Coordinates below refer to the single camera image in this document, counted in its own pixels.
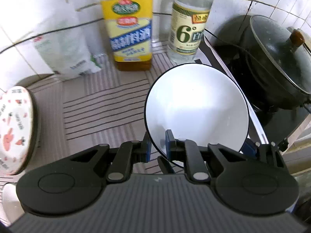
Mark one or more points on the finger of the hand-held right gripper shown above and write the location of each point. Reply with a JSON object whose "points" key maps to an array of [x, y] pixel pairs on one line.
{"points": [[250, 148]]}

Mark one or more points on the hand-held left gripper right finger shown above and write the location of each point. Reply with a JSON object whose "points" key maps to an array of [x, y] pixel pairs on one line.
{"points": [[169, 145]]}

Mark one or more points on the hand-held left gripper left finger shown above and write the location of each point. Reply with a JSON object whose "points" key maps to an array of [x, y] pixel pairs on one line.
{"points": [[147, 148]]}

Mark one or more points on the white bowl with black rim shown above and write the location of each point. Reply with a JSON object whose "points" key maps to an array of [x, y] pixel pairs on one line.
{"points": [[194, 106]]}

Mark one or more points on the white plate with pink rabbit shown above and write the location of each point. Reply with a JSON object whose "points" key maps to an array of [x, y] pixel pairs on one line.
{"points": [[14, 131]]}

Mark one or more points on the black gas stove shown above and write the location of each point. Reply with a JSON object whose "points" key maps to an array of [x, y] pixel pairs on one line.
{"points": [[274, 119]]}

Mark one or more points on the striped printed table mat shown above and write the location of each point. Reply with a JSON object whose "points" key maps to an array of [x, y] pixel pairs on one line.
{"points": [[97, 106]]}

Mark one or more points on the black wok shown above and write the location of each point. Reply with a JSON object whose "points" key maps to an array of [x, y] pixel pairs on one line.
{"points": [[245, 60]]}

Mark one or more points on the glass wok lid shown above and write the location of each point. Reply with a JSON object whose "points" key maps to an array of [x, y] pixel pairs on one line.
{"points": [[279, 53]]}

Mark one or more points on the yellow cooking oil bottle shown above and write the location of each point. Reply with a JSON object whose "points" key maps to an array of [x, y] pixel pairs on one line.
{"points": [[130, 29]]}

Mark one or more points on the clear vinegar bottle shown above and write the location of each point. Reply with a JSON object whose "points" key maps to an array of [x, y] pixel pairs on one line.
{"points": [[189, 24]]}

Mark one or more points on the white seasoning bag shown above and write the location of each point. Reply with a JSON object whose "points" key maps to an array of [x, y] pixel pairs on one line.
{"points": [[65, 43]]}

